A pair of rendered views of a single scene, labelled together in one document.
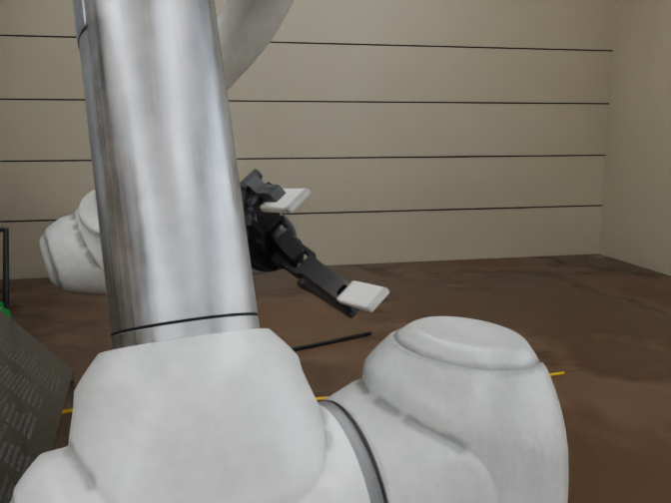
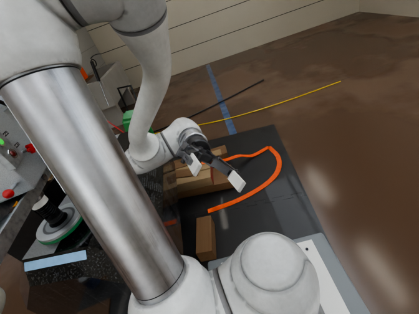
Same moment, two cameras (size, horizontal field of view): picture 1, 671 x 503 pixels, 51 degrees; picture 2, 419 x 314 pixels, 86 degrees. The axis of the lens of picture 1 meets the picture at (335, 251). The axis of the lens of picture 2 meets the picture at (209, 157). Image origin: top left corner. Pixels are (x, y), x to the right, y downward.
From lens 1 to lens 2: 0.40 m
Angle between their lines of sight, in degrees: 31
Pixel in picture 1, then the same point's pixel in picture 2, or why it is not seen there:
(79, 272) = (138, 171)
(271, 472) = not seen: outside the picture
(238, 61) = (158, 98)
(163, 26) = (93, 195)
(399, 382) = (242, 291)
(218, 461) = not seen: outside the picture
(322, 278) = (221, 168)
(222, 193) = (149, 247)
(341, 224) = (247, 32)
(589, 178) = not seen: outside the picture
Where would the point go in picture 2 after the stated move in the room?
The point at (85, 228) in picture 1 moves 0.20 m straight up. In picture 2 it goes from (133, 158) to (98, 103)
